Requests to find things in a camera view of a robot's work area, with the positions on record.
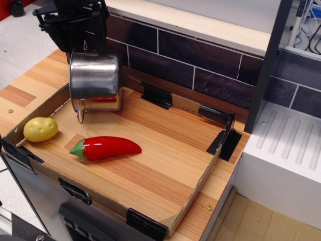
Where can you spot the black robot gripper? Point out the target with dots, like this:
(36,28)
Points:
(57,16)

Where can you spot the stainless steel pot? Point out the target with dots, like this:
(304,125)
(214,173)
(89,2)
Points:
(95,81)

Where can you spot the cardboard fence with black tape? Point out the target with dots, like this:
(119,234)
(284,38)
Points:
(172,190)

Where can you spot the yellow toy potato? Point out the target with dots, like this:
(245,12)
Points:
(40,129)

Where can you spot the red toy chili pepper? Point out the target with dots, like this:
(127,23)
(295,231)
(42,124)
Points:
(104,146)

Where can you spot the white dish drainer sink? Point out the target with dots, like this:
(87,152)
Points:
(280,165)

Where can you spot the dark grey vertical post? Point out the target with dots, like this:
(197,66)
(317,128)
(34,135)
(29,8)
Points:
(261,91)

